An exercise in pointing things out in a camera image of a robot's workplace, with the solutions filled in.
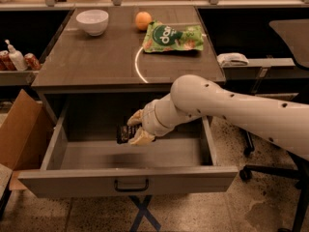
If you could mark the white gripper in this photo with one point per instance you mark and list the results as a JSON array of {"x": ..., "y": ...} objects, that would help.
[{"x": 149, "y": 120}]

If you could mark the black rxbar chocolate bar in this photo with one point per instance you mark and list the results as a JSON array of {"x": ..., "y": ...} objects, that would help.
[{"x": 125, "y": 133}]

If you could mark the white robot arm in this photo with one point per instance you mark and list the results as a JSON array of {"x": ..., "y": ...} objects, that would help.
[{"x": 283, "y": 123}]

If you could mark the open grey top drawer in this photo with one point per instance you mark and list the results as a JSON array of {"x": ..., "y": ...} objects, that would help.
[{"x": 84, "y": 159}]

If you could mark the grey cabinet counter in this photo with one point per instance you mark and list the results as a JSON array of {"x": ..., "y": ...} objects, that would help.
[{"x": 114, "y": 61}]

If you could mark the green chip bag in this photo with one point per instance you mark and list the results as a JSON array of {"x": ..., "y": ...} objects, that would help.
[{"x": 162, "y": 38}]

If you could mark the orange fruit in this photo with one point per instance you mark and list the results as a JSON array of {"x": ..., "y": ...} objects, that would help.
[{"x": 142, "y": 20}]

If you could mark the white folded cloth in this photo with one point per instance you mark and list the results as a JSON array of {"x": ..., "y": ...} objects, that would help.
[{"x": 232, "y": 59}]

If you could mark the black table leg stand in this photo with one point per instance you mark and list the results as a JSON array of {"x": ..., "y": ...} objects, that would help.
[{"x": 249, "y": 148}]

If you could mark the brown cardboard box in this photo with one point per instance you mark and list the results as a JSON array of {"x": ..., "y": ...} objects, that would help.
[{"x": 24, "y": 137}]

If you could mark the white ceramic bowl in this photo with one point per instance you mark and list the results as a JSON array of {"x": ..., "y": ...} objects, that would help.
[{"x": 93, "y": 22}]

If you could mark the red soda can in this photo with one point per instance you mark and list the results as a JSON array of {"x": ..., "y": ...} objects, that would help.
[
  {"x": 32, "y": 61},
  {"x": 5, "y": 62}
]

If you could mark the grey side shelf right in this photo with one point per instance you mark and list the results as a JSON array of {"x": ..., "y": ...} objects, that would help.
[{"x": 256, "y": 68}]

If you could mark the grey side shelf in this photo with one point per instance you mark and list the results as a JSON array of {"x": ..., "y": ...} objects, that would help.
[
  {"x": 256, "y": 68},
  {"x": 17, "y": 78}
]

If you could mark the grey side shelf left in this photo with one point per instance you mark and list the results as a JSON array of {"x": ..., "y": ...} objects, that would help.
[{"x": 17, "y": 78}]

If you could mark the white pump bottle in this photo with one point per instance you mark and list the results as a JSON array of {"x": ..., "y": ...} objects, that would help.
[{"x": 16, "y": 57}]

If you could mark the red soda can left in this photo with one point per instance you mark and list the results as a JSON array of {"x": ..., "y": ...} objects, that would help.
[{"x": 5, "y": 62}]

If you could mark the black drawer handle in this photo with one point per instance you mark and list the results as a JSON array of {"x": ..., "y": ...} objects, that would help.
[{"x": 120, "y": 186}]

